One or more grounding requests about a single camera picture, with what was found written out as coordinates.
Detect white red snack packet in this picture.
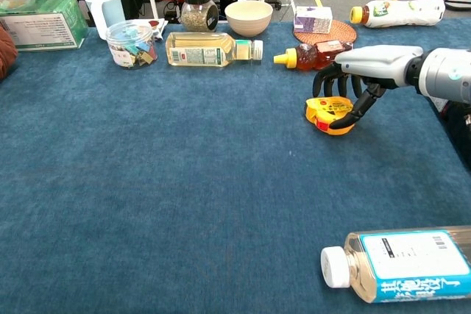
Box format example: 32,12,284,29
128,18,169,41

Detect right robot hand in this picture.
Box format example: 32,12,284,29
312,45,424,129

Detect white cup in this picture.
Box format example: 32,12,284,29
83,0,127,40

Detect purple white carton box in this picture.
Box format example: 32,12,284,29
293,5,333,35

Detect round woven coaster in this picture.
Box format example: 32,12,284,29
293,19,358,46

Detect glass grain jar black lid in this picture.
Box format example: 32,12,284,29
180,0,219,33

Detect clear bottle blue label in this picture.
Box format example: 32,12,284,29
320,225,471,304

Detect dark coffee bottle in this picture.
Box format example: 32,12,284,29
428,96,471,171

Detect beige bowl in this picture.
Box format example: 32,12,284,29
224,0,274,38

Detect honey squeeze bottle yellow cap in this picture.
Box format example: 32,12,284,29
273,40,354,71

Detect pale yellow drink bottle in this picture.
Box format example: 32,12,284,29
165,32,264,68

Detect green tissue pack box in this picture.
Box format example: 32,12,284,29
0,0,90,52

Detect clear jar colourful pieces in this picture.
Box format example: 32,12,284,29
105,20,159,69

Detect yellow tape measure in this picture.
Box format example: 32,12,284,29
303,96,356,136

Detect blue carpet mat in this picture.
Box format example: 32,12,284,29
0,18,471,314

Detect white label tea bottle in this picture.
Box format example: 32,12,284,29
349,0,446,29

